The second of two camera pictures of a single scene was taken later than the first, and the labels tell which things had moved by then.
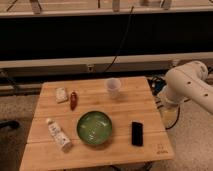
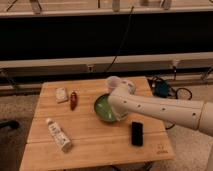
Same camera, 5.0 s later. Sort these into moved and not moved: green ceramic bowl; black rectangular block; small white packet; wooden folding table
Moved: green ceramic bowl
Not moved: wooden folding table; black rectangular block; small white packet
